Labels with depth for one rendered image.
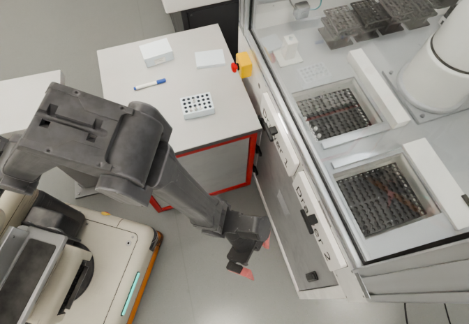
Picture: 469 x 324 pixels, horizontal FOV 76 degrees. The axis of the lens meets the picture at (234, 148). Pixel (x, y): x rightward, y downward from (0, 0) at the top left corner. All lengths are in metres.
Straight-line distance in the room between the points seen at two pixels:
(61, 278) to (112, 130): 0.81
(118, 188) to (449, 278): 0.48
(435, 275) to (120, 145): 0.50
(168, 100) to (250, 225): 0.75
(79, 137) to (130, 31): 2.49
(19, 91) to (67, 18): 1.65
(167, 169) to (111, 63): 1.13
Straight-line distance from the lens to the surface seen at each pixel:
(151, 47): 1.42
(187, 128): 1.19
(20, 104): 1.53
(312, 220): 0.92
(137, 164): 0.34
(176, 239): 1.83
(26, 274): 0.88
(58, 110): 0.36
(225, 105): 1.24
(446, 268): 0.57
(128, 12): 3.00
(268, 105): 1.04
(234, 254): 0.82
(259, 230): 0.69
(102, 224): 1.67
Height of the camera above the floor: 1.78
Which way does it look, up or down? 63 degrees down
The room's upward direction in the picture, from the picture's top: straight up
